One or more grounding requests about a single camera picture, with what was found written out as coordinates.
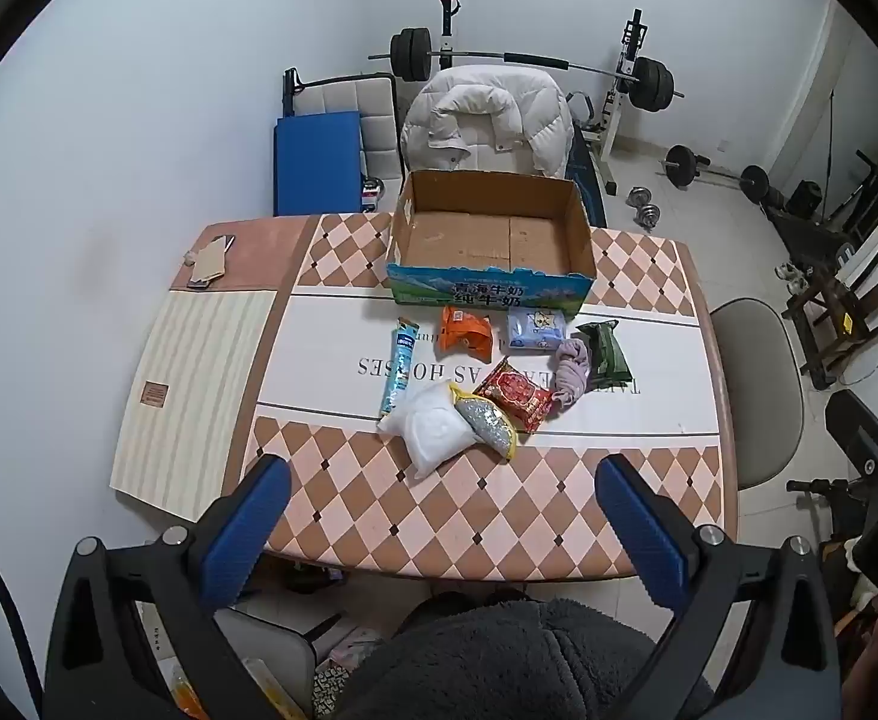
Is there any cardboard box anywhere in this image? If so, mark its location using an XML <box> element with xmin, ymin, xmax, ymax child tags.
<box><xmin>386</xmin><ymin>169</ymin><xmax>598</xmax><ymax>318</ymax></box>

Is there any person's dark fleece clothing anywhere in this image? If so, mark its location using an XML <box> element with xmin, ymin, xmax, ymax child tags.
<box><xmin>329</xmin><ymin>598</ymin><xmax>710</xmax><ymax>720</ymax></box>

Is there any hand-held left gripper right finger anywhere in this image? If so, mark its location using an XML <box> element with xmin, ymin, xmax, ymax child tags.
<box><xmin>595</xmin><ymin>454</ymin><xmax>841</xmax><ymax>720</ymax></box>

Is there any red snack packet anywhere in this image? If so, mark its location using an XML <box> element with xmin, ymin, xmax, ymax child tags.
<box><xmin>472</xmin><ymin>358</ymin><xmax>556</xmax><ymax>434</ymax></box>

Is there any barbell with black plates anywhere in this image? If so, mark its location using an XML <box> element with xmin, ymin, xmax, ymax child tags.
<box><xmin>368</xmin><ymin>28</ymin><xmax>686</xmax><ymax>112</ymax></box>

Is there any light blue tissue packet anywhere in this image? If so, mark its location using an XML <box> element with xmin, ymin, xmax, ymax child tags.
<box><xmin>506</xmin><ymin>307</ymin><xmax>569</xmax><ymax>353</ymax></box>

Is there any leaning black bar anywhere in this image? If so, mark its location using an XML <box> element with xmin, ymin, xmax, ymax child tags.
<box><xmin>821</xmin><ymin>90</ymin><xmax>837</xmax><ymax>203</ymax></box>

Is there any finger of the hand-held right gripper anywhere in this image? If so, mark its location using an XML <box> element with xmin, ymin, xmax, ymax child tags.
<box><xmin>825</xmin><ymin>388</ymin><xmax>878</xmax><ymax>481</ymax></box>

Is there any patterned box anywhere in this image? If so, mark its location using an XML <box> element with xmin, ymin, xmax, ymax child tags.
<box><xmin>314</xmin><ymin>634</ymin><xmax>387</xmax><ymax>698</ymax></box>

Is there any orange snack packet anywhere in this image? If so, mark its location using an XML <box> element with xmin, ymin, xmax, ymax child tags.
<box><xmin>439</xmin><ymin>305</ymin><xmax>498</xmax><ymax>359</ymax></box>

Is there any black box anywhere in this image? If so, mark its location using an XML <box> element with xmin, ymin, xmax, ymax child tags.
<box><xmin>790</xmin><ymin>180</ymin><xmax>824</xmax><ymax>220</ymax></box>

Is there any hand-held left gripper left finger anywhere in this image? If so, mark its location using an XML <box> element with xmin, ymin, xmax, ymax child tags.
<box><xmin>47</xmin><ymin>454</ymin><xmax>293</xmax><ymax>720</ymax></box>

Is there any dark smartphone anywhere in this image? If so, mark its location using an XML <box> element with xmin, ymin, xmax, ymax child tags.
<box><xmin>185</xmin><ymin>235</ymin><xmax>236</xmax><ymax>291</ymax></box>

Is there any beige round chair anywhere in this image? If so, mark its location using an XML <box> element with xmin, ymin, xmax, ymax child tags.
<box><xmin>709</xmin><ymin>298</ymin><xmax>806</xmax><ymax>488</ymax></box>

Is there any purple sock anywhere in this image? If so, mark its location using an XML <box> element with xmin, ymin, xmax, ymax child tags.
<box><xmin>549</xmin><ymin>339</ymin><xmax>594</xmax><ymax>415</ymax></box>

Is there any short barbell with plates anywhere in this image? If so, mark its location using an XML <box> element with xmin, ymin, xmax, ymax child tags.
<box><xmin>660</xmin><ymin>144</ymin><xmax>771</xmax><ymax>203</ymax></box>

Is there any silver yellow-trimmed pouch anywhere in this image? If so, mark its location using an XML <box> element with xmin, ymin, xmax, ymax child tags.
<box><xmin>448</xmin><ymin>382</ymin><xmax>521</xmax><ymax>461</ymax></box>

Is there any white down jacket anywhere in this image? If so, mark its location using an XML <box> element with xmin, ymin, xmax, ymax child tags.
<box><xmin>400</xmin><ymin>66</ymin><xmax>575</xmax><ymax>179</ymax></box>

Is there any blue folded mat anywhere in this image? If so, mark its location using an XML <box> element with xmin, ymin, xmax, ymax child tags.
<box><xmin>272</xmin><ymin>111</ymin><xmax>368</xmax><ymax>217</ymax></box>

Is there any beige chair under jacket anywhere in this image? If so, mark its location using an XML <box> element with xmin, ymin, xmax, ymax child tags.
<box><xmin>439</xmin><ymin>142</ymin><xmax>541</xmax><ymax>175</ymax></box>

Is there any small cardboard piece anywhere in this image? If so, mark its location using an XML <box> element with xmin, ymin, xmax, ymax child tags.
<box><xmin>187</xmin><ymin>238</ymin><xmax>230</xmax><ymax>287</ymax></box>

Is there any black exercise machine frame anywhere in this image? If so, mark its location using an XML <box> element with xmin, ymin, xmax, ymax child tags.
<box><xmin>821</xmin><ymin>150</ymin><xmax>878</xmax><ymax>248</ymax></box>

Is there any grey stool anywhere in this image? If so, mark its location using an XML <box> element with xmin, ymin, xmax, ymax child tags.
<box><xmin>214</xmin><ymin>600</ymin><xmax>342</xmax><ymax>720</ymax></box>

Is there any black low bench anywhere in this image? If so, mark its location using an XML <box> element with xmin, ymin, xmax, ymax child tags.
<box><xmin>765</xmin><ymin>199</ymin><xmax>860</xmax><ymax>271</ymax></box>

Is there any grey padded chair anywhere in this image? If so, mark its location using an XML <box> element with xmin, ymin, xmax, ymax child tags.
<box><xmin>283</xmin><ymin>69</ymin><xmax>404</xmax><ymax>188</ymax></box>

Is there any black metal stand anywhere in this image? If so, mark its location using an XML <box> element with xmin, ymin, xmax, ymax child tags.
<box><xmin>787</xmin><ymin>478</ymin><xmax>864</xmax><ymax>545</ymax></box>

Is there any green packet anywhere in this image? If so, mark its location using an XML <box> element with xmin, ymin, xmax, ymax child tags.
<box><xmin>572</xmin><ymin>320</ymin><xmax>626</xmax><ymax>391</ymax></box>

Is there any white soft bag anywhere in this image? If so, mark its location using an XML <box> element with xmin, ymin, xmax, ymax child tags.
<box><xmin>376</xmin><ymin>381</ymin><xmax>477</xmax><ymax>479</ymax></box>

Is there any orange packet under table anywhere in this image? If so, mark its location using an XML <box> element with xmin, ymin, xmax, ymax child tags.
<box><xmin>161</xmin><ymin>679</ymin><xmax>207</xmax><ymax>720</ymax></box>

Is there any long blue packet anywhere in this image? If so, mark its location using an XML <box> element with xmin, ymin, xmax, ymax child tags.
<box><xmin>379</xmin><ymin>315</ymin><xmax>419</xmax><ymax>417</ymax></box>

